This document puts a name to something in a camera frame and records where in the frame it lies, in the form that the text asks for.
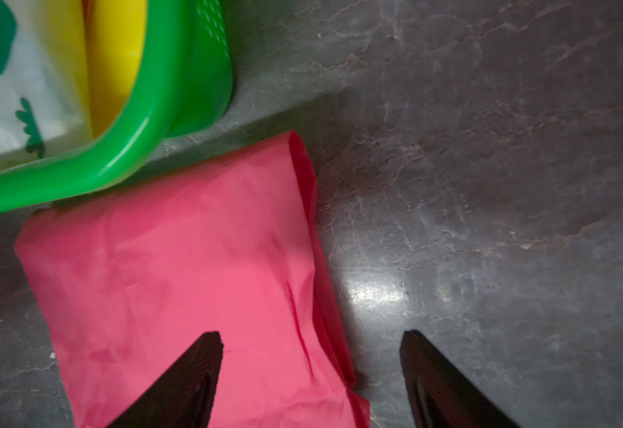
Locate green dinosaur raincoat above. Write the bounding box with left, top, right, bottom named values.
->
left=0, top=0, right=92, bottom=171

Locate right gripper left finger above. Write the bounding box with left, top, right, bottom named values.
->
left=109, top=332, right=224, bottom=428

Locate yellow duck raincoat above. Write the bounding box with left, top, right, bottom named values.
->
left=85, top=0, right=147, bottom=138

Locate pink raincoat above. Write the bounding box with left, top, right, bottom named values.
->
left=15, top=131, right=370, bottom=427

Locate green plastic basket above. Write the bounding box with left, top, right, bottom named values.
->
left=0, top=1, right=233, bottom=213

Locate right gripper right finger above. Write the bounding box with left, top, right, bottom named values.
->
left=400, top=330, right=518, bottom=428

